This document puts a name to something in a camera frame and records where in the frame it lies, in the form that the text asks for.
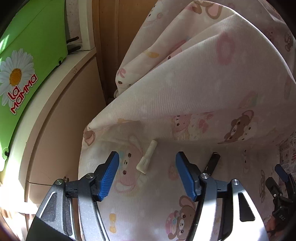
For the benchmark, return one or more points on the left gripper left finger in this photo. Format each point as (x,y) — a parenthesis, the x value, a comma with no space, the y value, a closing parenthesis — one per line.
(104,176)

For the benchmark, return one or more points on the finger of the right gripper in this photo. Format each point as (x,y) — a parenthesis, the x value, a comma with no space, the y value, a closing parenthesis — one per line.
(281,173)

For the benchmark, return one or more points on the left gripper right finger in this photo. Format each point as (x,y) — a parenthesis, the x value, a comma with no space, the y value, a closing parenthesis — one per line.
(189,174)

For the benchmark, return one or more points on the black plastic spoon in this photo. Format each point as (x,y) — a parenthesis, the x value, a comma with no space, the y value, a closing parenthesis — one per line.
(212,163)

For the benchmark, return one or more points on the small white plastic tube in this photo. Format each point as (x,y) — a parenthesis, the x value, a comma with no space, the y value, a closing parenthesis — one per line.
(144,162)

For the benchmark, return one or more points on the patchwork print blanket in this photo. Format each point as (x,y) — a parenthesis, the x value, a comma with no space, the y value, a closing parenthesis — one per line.
(288,156)

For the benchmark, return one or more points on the pink bear bed sheet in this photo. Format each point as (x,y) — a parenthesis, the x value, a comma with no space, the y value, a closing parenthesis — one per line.
(148,206)

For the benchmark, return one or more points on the cream cabinet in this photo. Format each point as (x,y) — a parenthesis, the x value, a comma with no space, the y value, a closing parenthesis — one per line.
(47,143)

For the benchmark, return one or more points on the rear pink bear pillow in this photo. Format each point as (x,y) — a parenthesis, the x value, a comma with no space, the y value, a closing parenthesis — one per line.
(173,26)

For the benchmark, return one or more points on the green La Mamma storage box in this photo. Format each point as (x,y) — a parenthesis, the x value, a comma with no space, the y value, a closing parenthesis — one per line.
(32,45)

